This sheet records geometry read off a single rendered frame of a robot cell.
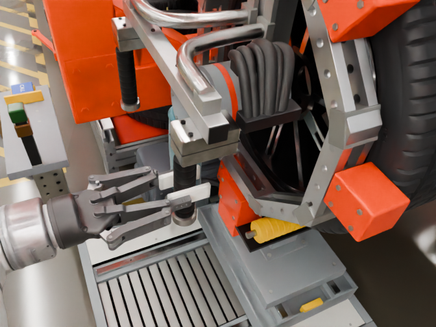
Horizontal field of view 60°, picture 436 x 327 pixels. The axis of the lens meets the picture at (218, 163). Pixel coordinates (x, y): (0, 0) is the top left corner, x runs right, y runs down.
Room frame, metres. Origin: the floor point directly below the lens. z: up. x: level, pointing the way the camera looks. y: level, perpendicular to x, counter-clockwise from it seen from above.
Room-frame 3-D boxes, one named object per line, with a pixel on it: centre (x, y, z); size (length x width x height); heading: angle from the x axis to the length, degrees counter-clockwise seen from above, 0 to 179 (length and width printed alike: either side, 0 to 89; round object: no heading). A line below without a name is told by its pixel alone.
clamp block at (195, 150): (0.41, 0.02, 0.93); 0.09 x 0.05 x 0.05; 119
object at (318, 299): (0.74, -0.22, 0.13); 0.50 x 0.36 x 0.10; 29
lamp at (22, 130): (0.75, 0.54, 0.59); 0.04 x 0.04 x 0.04; 29
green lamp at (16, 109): (0.75, 0.54, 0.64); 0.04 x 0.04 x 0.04; 29
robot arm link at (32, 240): (0.28, 0.25, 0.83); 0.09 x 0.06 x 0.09; 29
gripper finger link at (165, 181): (0.41, 0.06, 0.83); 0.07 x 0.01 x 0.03; 120
